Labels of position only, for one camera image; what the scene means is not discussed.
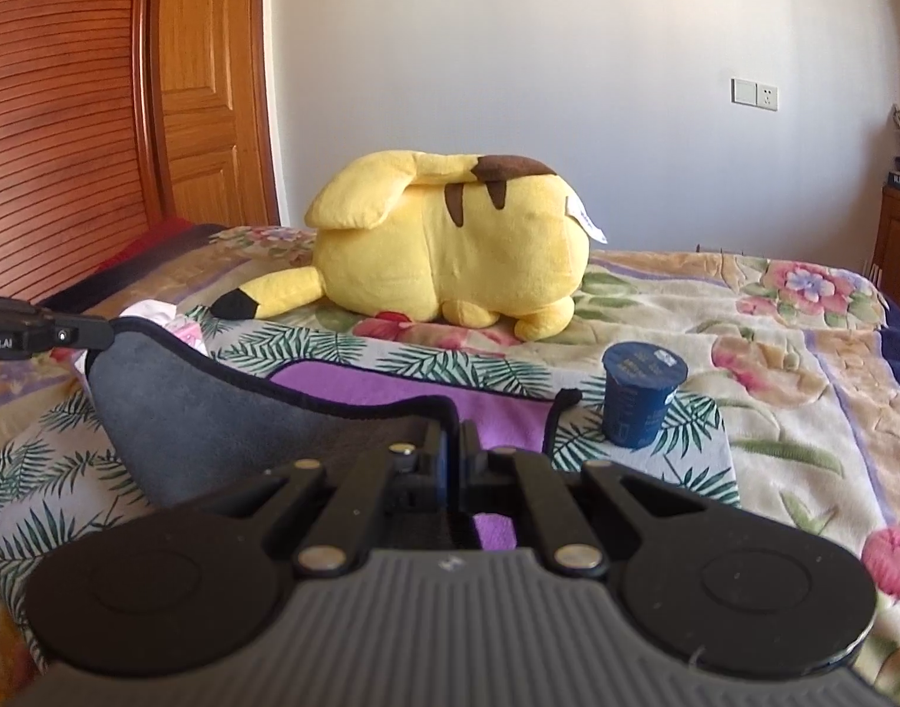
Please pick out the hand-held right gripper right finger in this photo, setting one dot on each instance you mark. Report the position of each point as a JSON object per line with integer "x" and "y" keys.
{"x": 470, "y": 468}

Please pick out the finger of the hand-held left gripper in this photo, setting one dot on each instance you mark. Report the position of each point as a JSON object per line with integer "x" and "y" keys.
{"x": 82, "y": 331}

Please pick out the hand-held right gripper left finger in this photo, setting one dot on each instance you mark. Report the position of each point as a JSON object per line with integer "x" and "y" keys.
{"x": 444, "y": 465}

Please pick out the grey and purple towel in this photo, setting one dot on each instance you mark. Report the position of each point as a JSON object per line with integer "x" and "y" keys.
{"x": 222, "y": 412}

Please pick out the white and pink cloth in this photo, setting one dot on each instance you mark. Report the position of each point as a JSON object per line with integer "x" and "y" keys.
{"x": 159, "y": 313}

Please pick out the red and dark blanket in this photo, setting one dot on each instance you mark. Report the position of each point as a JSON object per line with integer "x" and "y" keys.
{"x": 148, "y": 247}

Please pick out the palm leaf print cloth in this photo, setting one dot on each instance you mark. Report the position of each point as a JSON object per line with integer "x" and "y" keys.
{"x": 45, "y": 471}

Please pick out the blue plastic cup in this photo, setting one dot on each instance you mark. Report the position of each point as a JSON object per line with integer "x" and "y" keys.
{"x": 638, "y": 398}

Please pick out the yellow plush toy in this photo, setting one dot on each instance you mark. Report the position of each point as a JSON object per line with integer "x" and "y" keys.
{"x": 450, "y": 258}

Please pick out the wooden louvered wardrobe door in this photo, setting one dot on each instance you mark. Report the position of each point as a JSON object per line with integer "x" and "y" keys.
{"x": 52, "y": 110}

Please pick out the wooden panel door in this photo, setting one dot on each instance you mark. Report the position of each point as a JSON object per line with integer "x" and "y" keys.
{"x": 203, "y": 88}

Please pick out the floral blanket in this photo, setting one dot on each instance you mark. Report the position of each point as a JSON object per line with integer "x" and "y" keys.
{"x": 811, "y": 412}

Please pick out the wooden cabinet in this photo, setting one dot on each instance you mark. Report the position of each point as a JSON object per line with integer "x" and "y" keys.
{"x": 899, "y": 243}

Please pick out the white wall switch socket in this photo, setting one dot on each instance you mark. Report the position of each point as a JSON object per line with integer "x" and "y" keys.
{"x": 754, "y": 93}

